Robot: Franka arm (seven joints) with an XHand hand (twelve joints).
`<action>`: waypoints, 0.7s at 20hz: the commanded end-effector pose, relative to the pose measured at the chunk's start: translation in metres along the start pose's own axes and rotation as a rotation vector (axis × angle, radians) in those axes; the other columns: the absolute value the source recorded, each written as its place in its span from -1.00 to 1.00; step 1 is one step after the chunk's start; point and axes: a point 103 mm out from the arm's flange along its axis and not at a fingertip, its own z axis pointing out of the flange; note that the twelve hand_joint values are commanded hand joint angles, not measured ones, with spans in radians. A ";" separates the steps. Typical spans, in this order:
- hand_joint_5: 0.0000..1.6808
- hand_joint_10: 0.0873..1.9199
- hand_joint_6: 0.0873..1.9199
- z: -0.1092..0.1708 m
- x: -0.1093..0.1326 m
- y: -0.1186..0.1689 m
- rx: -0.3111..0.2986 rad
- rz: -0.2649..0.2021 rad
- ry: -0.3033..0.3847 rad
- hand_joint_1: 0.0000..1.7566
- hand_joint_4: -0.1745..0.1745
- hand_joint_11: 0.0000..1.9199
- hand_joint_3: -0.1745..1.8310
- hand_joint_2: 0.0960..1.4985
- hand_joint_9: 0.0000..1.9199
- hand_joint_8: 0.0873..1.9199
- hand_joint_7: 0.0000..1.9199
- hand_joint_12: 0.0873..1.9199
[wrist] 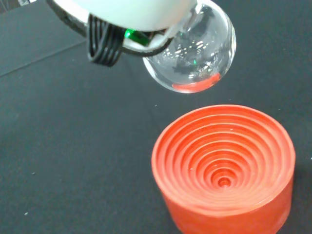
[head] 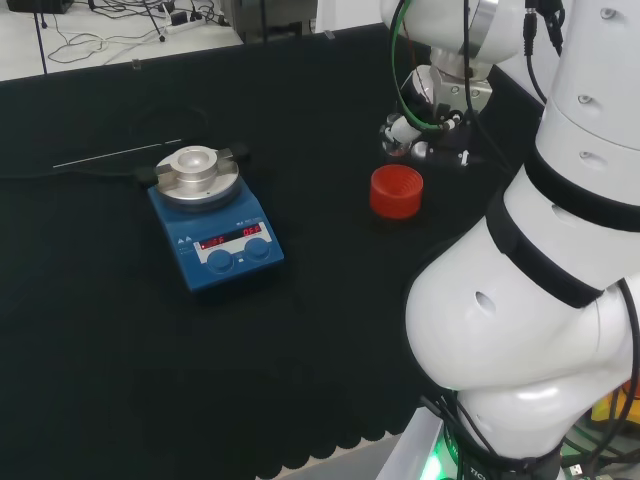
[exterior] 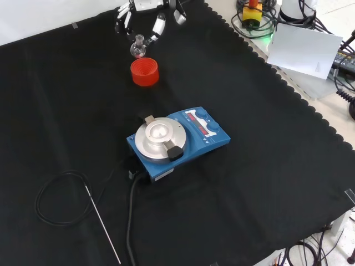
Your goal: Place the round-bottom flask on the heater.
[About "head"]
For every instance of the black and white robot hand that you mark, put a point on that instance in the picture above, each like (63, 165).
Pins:
(450, 97)

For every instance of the clear round-bottom glass flask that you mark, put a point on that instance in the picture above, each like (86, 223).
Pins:
(397, 148)

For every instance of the heater with blue base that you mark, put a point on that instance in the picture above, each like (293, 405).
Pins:
(220, 235)

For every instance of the white power strip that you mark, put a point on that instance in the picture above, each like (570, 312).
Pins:
(205, 27)

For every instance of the tripod leg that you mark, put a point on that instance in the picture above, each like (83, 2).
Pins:
(155, 22)

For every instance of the yellow stop button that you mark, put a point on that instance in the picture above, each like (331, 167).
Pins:
(607, 410)

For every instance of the black box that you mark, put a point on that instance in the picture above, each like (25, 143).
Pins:
(40, 5)

